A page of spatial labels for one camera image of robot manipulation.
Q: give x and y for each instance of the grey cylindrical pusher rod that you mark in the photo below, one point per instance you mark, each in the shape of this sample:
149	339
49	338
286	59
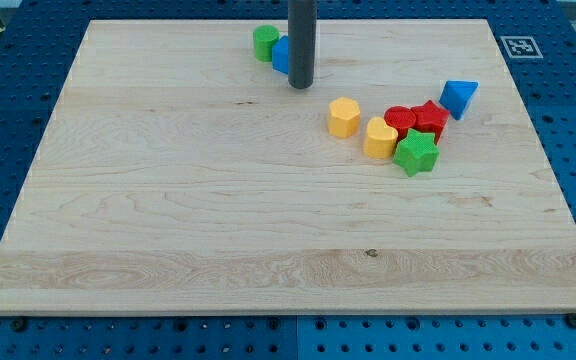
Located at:
302	18

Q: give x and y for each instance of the yellow hexagon block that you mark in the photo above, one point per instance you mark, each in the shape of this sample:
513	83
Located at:
343	117

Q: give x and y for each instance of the green cylinder block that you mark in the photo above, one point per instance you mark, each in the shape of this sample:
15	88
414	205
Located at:
264	39

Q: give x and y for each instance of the wooden board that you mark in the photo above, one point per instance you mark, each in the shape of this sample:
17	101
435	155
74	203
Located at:
179	176

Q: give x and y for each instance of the red star block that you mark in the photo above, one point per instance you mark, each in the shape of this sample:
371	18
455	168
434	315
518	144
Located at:
430	118

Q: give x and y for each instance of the yellow heart block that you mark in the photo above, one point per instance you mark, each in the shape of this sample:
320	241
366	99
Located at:
380	138

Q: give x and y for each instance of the blue cube block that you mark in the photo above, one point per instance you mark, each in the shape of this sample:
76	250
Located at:
280	54

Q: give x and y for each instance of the white fiducial marker tag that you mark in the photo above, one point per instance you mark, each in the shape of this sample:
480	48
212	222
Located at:
521	47

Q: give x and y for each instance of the blue triangle block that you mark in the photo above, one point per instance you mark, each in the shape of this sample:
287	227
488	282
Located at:
456	96

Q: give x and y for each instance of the red cylinder block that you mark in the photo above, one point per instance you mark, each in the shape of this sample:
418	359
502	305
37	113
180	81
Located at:
400	118

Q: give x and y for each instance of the green star block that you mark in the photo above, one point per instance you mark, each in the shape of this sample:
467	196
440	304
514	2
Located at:
417	152

